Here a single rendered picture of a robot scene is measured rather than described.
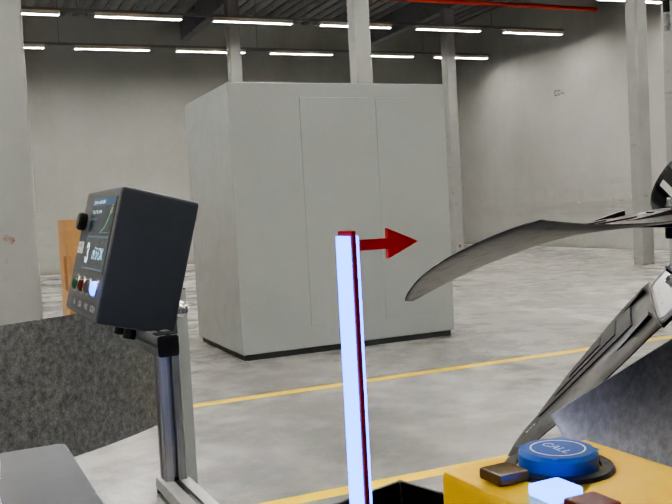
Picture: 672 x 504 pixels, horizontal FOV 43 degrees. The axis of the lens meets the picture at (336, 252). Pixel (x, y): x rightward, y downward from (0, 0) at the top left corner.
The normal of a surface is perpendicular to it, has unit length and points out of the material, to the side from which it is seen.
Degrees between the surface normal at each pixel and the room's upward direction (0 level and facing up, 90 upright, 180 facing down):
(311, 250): 90
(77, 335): 90
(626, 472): 0
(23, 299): 90
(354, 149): 90
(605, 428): 55
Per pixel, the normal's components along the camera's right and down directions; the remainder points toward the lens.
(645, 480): -0.05, -1.00
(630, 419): -0.42, -0.51
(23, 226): 0.40, 0.03
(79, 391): 0.83, -0.01
